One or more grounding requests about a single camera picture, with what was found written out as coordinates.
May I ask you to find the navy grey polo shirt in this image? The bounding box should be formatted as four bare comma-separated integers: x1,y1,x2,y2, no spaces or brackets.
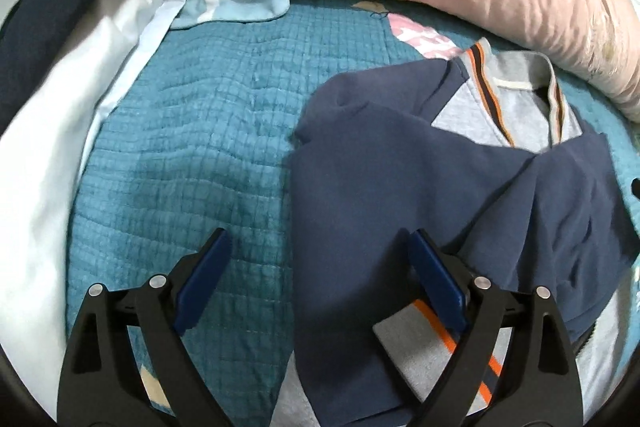
271,40,639,426

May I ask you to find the white sheet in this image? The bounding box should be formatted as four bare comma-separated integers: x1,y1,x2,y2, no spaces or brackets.
1,0,186,418

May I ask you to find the teal quilted bedspread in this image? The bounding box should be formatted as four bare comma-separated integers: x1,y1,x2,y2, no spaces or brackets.
66,0,639,426

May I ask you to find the light blue cloth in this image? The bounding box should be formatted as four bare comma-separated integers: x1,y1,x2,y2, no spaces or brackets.
170,0,291,30

